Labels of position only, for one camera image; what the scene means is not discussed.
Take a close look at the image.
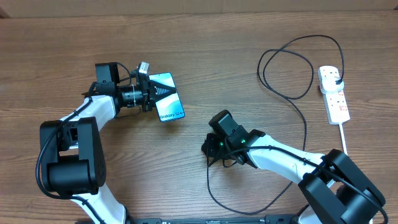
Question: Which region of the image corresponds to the white power strip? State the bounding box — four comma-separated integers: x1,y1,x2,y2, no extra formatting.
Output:
317,65,350,125

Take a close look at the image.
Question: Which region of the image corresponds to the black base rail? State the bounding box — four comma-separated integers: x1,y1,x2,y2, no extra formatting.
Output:
132,214,296,224

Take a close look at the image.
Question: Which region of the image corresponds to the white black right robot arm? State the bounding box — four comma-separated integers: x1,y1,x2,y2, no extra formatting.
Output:
201,110,388,223

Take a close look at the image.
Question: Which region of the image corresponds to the black USB charging cable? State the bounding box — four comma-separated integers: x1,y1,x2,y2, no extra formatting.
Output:
205,34,346,215

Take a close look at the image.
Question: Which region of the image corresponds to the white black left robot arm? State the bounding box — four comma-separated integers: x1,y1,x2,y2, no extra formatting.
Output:
35,62,185,223

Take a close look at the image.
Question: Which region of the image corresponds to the blue Galaxy smartphone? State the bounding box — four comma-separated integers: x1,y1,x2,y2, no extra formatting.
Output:
149,72,185,122

